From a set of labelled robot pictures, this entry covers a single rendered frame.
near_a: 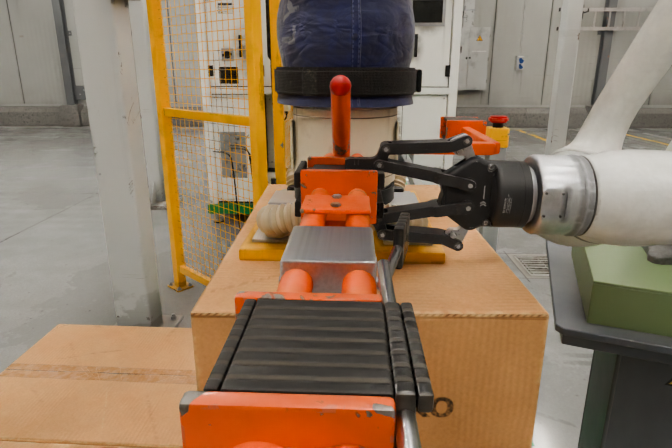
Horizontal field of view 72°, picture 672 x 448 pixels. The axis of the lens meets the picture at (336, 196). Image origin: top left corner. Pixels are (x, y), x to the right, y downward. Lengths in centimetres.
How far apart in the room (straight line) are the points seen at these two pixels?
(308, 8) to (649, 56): 45
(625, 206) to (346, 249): 32
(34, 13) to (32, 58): 91
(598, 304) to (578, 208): 48
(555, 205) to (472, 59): 955
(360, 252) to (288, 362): 14
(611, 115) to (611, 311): 40
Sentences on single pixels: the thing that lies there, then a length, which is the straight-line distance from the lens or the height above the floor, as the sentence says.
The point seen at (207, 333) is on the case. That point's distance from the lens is 56.
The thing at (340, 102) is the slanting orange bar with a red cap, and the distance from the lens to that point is 51.
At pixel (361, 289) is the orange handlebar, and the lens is 28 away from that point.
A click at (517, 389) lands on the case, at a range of 62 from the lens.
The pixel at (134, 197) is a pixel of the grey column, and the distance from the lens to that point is 215.
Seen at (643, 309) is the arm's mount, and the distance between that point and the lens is 101.
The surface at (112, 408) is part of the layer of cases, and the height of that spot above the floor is 54.
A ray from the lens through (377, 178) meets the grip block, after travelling 50.
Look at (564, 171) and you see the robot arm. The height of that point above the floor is 110.
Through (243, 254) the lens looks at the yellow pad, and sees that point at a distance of 67.
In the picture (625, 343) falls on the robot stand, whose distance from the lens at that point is 99.
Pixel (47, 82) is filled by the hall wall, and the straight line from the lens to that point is 1190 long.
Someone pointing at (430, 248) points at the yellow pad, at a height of 96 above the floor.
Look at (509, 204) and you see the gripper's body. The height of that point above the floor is 107.
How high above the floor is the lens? 121
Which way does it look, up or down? 15 degrees down
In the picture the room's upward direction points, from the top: straight up
